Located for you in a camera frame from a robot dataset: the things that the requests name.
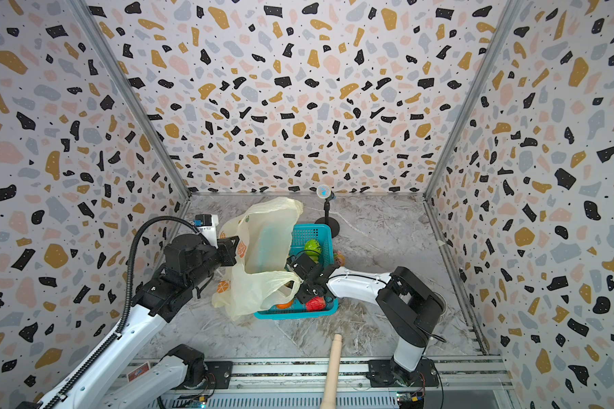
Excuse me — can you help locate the pink yellow toy sticker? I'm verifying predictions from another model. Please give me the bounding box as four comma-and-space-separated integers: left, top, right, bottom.
334, 251, 346, 266

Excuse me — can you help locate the black corrugated cable left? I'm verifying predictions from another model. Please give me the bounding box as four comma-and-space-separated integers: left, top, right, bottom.
40, 215, 201, 409

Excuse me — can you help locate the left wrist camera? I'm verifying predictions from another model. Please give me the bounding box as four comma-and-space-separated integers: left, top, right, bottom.
194, 214, 218, 247

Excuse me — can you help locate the black stand round mirror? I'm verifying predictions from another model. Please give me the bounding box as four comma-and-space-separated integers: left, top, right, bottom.
315, 185, 340, 238

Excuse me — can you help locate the red label tag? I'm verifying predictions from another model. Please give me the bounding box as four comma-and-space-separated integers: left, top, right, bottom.
126, 362, 150, 383

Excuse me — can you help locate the red strawberry toy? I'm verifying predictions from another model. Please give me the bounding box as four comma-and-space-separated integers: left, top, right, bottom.
305, 297, 327, 312

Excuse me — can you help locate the aluminium rail base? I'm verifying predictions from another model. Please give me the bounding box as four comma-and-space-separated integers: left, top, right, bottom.
144, 356, 520, 408

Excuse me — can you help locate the wooden stick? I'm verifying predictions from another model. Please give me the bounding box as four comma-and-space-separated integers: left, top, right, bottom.
320, 334, 343, 409

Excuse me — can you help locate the cream plastic bag orange print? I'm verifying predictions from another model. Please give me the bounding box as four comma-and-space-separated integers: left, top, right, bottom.
211, 197, 304, 322

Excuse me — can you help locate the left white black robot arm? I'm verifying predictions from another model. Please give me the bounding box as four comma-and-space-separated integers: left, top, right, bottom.
18, 233, 239, 408

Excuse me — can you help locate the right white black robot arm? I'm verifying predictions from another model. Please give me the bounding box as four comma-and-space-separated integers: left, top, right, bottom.
287, 251, 447, 387

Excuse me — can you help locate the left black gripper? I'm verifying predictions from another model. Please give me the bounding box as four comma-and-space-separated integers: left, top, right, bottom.
188, 232, 240, 291

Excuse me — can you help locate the green apple toy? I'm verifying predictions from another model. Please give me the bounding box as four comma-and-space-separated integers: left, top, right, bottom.
304, 240, 322, 263

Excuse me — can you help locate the orange fruit toy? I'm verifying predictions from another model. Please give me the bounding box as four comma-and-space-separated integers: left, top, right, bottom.
275, 300, 293, 309

